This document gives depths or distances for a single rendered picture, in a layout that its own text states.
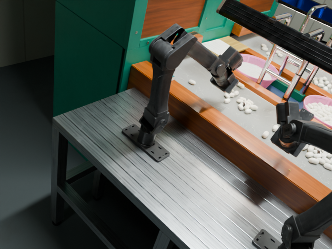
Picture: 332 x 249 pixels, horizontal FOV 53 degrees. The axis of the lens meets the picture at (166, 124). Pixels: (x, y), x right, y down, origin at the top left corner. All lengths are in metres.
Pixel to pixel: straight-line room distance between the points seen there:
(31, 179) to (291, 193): 1.35
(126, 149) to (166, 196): 0.24
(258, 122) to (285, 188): 0.34
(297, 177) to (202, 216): 0.37
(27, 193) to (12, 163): 0.24
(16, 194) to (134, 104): 0.84
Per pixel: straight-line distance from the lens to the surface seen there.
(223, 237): 1.07
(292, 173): 1.25
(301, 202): 1.24
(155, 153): 1.21
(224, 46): 1.92
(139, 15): 1.42
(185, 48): 1.01
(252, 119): 1.46
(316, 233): 1.01
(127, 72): 1.53
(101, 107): 1.38
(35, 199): 1.89
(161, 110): 1.13
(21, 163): 2.07
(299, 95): 1.89
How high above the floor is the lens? 1.50
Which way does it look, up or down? 38 degrees down
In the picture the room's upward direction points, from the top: 16 degrees clockwise
